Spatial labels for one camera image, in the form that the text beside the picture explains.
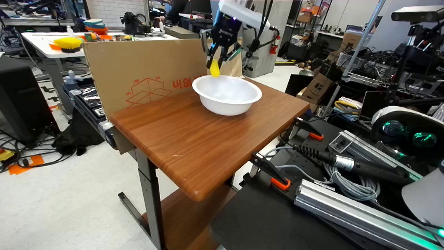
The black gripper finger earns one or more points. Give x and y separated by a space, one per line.
230 50
212 54

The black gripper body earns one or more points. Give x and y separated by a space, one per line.
226 30

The yellow banana toy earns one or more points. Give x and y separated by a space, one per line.
215 69

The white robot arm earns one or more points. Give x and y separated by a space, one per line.
240 11

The white bowl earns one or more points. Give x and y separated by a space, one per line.
226 94

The brown cardboard panel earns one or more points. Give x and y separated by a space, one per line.
139 64

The brown wooden table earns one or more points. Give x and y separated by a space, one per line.
198 133

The black device on table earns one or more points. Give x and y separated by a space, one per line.
134 22

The cardboard box with black logo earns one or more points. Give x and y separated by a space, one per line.
317 87

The white pegboard panel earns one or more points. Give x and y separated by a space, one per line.
115 11

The black orange clamp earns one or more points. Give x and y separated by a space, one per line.
272 173
308 127

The colourful stacked cups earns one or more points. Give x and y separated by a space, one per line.
94 26

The clear water bottle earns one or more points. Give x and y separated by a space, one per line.
69 82

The white work table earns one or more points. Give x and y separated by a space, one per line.
46 43

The black mounting plate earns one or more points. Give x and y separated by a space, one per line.
272 222

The white housing with green lights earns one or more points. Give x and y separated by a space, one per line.
406 129

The black cabinet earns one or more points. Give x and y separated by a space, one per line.
22 98

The orange floor tape marker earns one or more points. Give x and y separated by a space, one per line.
28 164

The square aluminium bracket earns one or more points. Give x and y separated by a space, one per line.
341 141

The black camera on stand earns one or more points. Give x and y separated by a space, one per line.
416 14

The aluminium rail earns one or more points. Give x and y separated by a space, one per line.
351 209

